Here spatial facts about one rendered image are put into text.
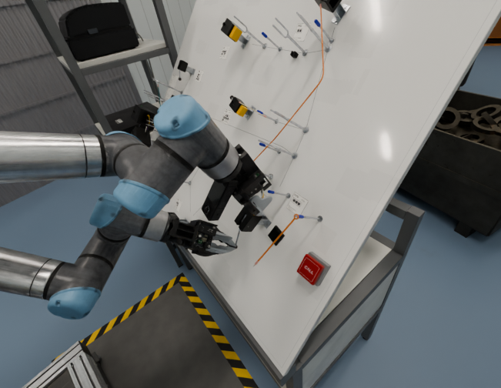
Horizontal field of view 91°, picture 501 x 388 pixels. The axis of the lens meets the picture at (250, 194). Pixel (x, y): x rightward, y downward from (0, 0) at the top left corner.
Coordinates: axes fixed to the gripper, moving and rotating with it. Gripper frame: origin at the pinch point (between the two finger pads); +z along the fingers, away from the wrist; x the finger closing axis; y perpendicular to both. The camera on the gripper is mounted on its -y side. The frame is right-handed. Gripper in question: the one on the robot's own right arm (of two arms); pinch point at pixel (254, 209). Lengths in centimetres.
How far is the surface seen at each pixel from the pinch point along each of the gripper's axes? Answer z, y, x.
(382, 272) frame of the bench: 45, 19, -25
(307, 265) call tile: 3.3, 1.6, -18.7
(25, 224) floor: 76, -212, 221
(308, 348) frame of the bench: 28.7, -14.2, -29.9
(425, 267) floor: 152, 57, -28
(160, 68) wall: 116, 7, 386
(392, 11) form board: -15, 52, 7
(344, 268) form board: 4.4, 7.5, -23.9
